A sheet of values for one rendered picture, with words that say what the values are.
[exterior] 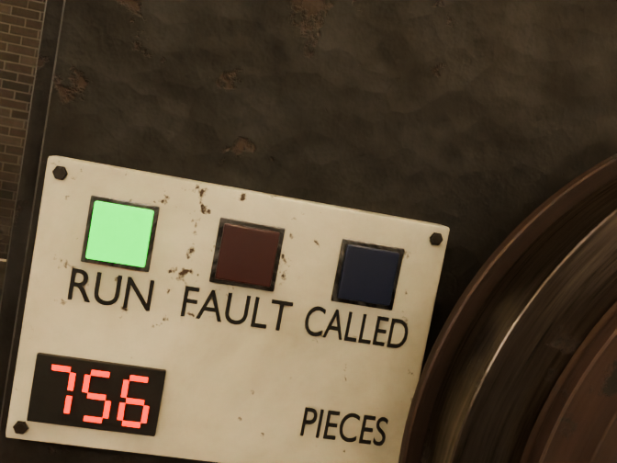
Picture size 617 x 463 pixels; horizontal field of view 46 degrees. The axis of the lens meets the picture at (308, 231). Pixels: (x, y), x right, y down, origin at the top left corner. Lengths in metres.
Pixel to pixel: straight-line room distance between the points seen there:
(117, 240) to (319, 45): 0.18
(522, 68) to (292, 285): 0.22
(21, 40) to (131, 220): 6.20
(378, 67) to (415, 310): 0.16
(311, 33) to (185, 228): 0.15
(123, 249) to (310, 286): 0.12
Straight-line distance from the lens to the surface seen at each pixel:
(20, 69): 6.63
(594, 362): 0.38
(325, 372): 0.49
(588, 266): 0.38
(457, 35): 0.52
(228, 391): 0.49
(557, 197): 0.45
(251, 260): 0.47
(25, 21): 6.67
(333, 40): 0.50
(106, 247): 0.47
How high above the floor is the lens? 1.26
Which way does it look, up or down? 5 degrees down
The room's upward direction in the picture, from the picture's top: 11 degrees clockwise
